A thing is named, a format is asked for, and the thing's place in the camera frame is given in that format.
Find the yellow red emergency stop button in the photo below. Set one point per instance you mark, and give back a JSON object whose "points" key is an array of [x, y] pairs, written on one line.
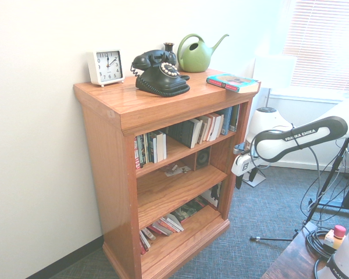
{"points": [[336, 236]]}

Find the loose paper cards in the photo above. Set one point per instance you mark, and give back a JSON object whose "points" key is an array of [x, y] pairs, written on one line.
{"points": [[174, 171]]}

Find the teal paperback book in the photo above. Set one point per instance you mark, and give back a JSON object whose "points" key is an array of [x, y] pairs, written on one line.
{"points": [[232, 82]]}

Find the white cover leaning book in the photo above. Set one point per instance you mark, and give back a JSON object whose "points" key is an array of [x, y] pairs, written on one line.
{"points": [[174, 222]]}

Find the red white spine book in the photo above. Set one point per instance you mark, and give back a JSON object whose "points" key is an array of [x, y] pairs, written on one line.
{"points": [[137, 152]]}

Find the green plastic watering can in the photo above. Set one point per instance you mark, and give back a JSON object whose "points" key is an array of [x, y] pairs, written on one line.
{"points": [[193, 59]]}

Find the pale blue paperback book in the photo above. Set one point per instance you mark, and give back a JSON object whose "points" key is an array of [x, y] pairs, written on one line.
{"points": [[161, 146]]}

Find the blue spine book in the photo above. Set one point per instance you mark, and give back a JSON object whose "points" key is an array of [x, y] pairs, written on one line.
{"points": [[224, 122]]}

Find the brown cover paperback book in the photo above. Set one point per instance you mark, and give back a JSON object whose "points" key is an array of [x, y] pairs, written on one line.
{"points": [[203, 130]]}

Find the black vintage rotary telephone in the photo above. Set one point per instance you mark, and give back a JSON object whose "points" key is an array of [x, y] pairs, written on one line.
{"points": [[157, 81]]}

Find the flat dark magazine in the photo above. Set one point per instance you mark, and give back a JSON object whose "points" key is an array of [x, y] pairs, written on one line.
{"points": [[189, 210]]}

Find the red spine leaning book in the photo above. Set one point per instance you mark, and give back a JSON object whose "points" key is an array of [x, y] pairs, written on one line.
{"points": [[145, 242]]}

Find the small black vase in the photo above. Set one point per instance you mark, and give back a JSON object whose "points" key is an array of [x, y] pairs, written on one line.
{"points": [[169, 48]]}

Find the white window blinds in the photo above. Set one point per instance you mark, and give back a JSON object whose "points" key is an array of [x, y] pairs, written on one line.
{"points": [[322, 37]]}

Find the black tripod stand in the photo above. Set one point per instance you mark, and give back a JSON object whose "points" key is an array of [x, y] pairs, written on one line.
{"points": [[337, 162], [273, 238]]}

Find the thick black book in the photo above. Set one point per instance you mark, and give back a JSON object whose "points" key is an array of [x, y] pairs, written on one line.
{"points": [[181, 133]]}

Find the dark green book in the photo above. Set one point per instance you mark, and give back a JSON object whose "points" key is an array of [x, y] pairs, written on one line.
{"points": [[235, 117]]}

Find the dark wooden table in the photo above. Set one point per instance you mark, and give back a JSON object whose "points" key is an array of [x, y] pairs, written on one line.
{"points": [[288, 261]]}

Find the wooden bookshelf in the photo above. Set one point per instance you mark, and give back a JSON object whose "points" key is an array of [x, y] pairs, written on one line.
{"points": [[163, 101]]}

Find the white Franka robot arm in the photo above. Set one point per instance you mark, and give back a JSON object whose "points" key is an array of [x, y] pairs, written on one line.
{"points": [[302, 136]]}

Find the small wooden speaker box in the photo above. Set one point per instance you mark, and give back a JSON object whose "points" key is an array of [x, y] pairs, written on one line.
{"points": [[203, 158]]}

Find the white square alarm clock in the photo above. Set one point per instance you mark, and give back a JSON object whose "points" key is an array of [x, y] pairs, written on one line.
{"points": [[107, 68]]}

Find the red cover leaning book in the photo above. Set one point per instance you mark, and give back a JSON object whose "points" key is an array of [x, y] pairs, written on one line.
{"points": [[161, 228]]}

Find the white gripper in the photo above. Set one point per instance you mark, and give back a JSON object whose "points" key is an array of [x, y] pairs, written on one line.
{"points": [[244, 165]]}

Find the white book black figure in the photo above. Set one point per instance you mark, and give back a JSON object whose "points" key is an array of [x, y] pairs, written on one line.
{"points": [[213, 195]]}

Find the white paged paperback book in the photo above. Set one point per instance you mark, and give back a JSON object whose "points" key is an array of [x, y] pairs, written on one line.
{"points": [[218, 125], [210, 128]]}

